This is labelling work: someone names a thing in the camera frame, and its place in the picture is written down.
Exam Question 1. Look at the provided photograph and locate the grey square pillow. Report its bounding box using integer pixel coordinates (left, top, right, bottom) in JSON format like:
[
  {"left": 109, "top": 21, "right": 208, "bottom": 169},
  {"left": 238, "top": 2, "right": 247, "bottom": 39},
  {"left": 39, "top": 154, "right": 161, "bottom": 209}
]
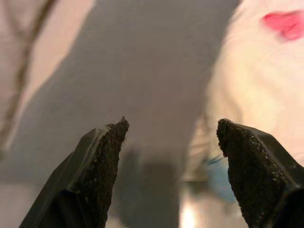
[{"left": 0, "top": 0, "right": 240, "bottom": 228}]

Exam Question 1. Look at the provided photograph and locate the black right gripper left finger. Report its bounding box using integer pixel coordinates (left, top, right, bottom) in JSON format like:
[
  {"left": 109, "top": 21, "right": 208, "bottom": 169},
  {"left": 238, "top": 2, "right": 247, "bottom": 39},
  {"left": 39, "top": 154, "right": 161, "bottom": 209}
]
[{"left": 19, "top": 115, "right": 130, "bottom": 228}]

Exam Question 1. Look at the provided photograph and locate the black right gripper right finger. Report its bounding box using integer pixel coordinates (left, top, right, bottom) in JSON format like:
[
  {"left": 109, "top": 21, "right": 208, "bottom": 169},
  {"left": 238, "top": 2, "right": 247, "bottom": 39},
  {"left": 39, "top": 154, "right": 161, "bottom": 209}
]
[{"left": 217, "top": 118, "right": 304, "bottom": 228}]

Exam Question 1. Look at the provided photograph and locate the white cartoon print bedsheet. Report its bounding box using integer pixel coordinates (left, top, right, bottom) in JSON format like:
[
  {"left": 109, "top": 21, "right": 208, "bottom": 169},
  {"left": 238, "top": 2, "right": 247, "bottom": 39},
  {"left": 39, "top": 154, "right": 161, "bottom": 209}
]
[{"left": 182, "top": 0, "right": 304, "bottom": 205}]

